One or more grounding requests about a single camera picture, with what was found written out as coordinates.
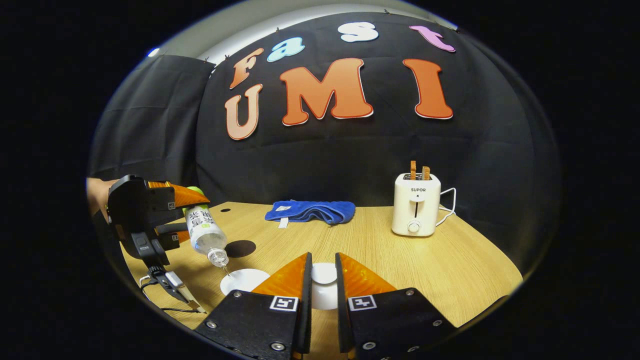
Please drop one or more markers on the blue folded towel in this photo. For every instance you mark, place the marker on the blue folded towel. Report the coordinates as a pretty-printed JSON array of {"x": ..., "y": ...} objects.
[{"x": 310, "y": 211}]

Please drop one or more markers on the white green water bottle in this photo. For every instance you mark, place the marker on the white green water bottle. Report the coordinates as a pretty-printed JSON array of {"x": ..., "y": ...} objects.
[{"x": 205, "y": 232}]

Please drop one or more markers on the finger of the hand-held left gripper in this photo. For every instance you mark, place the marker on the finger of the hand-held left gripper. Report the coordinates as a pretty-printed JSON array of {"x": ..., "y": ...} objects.
[
  {"x": 172, "y": 234},
  {"x": 185, "y": 197}
]

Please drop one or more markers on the white teacup lid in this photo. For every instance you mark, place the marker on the white teacup lid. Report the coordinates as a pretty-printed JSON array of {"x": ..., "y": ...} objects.
[{"x": 324, "y": 292}]

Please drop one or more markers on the cream toaster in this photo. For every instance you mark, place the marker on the cream toaster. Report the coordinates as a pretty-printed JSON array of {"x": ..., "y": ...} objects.
[{"x": 415, "y": 210}]

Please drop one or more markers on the dark round coaster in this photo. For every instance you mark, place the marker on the dark round coaster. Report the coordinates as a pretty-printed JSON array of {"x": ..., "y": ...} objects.
[{"x": 242, "y": 248}]

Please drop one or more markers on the white teacup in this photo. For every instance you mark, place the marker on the white teacup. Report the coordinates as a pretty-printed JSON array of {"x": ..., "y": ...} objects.
[{"x": 242, "y": 281}]

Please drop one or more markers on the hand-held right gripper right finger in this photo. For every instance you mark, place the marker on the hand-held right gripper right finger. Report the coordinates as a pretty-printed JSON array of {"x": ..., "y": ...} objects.
[{"x": 390, "y": 325}]

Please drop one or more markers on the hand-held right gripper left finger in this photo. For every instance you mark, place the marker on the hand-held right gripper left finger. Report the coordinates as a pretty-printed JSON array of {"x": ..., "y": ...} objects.
[{"x": 260, "y": 325}]

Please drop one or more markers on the brown toast slice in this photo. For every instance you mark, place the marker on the brown toast slice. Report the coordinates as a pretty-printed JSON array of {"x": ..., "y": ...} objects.
[
  {"x": 425, "y": 173},
  {"x": 413, "y": 171}
]

